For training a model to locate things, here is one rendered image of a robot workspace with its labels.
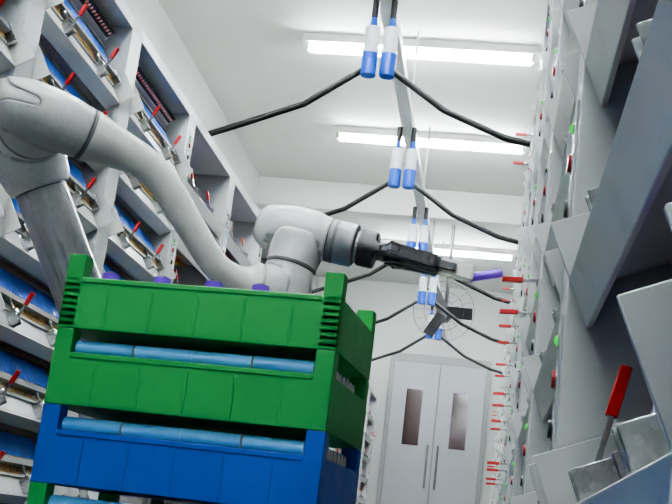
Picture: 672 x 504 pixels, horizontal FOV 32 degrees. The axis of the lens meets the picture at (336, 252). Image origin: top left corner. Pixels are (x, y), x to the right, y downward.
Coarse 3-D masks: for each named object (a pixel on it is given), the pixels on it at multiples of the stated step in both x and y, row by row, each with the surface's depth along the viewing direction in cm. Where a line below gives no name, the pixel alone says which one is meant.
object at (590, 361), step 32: (576, 96) 111; (608, 128) 101; (576, 160) 101; (576, 192) 99; (576, 320) 97; (608, 320) 96; (576, 352) 96; (608, 352) 96; (576, 384) 95; (608, 384) 95; (640, 384) 95; (576, 416) 95; (640, 416) 94
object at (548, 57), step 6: (558, 0) 216; (558, 6) 218; (552, 30) 235; (552, 36) 232; (552, 42) 234; (552, 48) 236; (540, 54) 252; (546, 54) 252; (552, 54) 238; (546, 60) 251; (552, 60) 240; (546, 66) 251; (552, 66) 242; (546, 72) 251; (552, 72) 244
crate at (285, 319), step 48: (96, 288) 122; (144, 288) 121; (192, 288) 120; (336, 288) 117; (96, 336) 125; (144, 336) 121; (192, 336) 118; (240, 336) 117; (288, 336) 116; (336, 336) 115
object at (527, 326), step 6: (534, 246) 180; (534, 252) 179; (540, 252) 179; (540, 258) 179; (540, 264) 179; (534, 300) 197; (534, 306) 200; (522, 318) 238; (528, 318) 238; (522, 324) 237; (528, 324) 237; (534, 324) 209; (522, 330) 237; (528, 330) 223; (534, 330) 212; (528, 336) 226; (528, 342) 230; (528, 348) 233
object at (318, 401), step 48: (48, 384) 120; (96, 384) 119; (144, 384) 118; (192, 384) 117; (240, 384) 116; (288, 384) 115; (336, 384) 116; (240, 432) 127; (288, 432) 120; (336, 432) 118
